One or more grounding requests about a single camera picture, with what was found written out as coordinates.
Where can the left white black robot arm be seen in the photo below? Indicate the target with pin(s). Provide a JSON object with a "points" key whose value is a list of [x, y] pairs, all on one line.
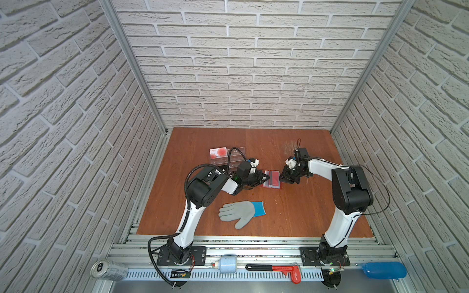
{"points": [[201, 187]]}

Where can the red white card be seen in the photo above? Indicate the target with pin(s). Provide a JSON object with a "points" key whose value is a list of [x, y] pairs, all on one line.
{"points": [[217, 153]]}

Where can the black round foot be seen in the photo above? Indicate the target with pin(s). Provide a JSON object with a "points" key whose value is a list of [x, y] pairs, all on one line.
{"points": [[331, 279]]}

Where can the red black pipe wrench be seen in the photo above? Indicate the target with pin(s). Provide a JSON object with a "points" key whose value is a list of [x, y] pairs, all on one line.
{"points": [[291, 271]]}

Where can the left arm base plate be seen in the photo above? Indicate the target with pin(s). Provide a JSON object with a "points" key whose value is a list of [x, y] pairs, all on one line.
{"points": [[195, 255]]}

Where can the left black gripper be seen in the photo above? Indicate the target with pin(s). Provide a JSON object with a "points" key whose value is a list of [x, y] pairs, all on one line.
{"points": [[260, 176]]}

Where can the grey blue work glove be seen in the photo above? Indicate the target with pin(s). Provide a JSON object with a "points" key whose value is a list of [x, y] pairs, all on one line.
{"points": [[242, 212]]}

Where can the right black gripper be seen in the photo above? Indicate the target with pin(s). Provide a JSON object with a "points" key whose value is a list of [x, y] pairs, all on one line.
{"points": [[284, 177]]}

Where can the silver drink can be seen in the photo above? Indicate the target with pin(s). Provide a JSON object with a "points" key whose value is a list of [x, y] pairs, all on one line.
{"points": [[109, 270]]}

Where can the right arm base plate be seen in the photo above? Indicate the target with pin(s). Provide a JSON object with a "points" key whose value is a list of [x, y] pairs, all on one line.
{"points": [[323, 256]]}

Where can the aluminium rail frame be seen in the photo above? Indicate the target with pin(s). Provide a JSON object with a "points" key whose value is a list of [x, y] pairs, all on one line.
{"points": [[275, 251]]}

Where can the white plastic bottle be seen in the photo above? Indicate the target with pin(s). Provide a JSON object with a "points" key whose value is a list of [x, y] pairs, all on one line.
{"points": [[226, 264]]}

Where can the red leather card holder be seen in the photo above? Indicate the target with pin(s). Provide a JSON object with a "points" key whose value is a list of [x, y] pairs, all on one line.
{"points": [[272, 179]]}

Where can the blue plastic bottle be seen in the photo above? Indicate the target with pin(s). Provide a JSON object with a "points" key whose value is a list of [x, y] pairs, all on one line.
{"points": [[384, 270]]}

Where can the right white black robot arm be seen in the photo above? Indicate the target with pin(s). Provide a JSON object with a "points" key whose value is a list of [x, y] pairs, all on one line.
{"points": [[350, 193]]}

